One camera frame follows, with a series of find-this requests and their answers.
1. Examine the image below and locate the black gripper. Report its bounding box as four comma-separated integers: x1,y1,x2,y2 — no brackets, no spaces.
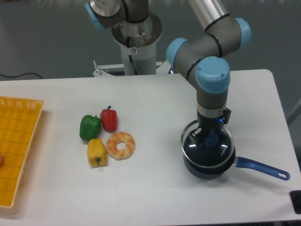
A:
189,112,224,146

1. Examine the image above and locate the glass lid blue knob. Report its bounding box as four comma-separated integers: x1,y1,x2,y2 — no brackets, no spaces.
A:
181,120,235,172

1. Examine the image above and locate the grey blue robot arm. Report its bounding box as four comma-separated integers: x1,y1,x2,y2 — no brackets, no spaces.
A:
85,0,252,145

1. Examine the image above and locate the black box on wrist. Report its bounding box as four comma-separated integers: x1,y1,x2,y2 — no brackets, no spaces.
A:
222,107,231,125

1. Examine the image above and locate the toy glazed donut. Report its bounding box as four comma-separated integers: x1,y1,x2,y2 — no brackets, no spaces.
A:
106,132,135,160

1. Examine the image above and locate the red toy bell pepper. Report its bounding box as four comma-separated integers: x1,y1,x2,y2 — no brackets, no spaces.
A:
100,105,118,132

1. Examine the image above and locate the yellow toy bell pepper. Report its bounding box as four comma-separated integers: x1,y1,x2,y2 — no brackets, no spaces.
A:
87,138,108,167

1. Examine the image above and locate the green toy bell pepper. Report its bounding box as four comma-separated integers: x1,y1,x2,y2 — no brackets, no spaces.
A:
79,115,101,141

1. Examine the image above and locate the black device at table edge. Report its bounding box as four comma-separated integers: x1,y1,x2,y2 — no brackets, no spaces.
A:
289,190,301,214

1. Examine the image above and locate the yellow plastic basket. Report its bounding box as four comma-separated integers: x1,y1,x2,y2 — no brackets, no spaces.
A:
0,96,44,209

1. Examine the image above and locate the blue saucepan with handle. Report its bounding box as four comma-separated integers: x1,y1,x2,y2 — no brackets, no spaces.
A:
183,155,290,180

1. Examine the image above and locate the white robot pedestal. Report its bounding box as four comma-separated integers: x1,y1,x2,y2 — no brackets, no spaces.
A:
111,12,162,76

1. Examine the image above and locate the black cable on floor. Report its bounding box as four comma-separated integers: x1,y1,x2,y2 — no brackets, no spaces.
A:
0,73,43,79

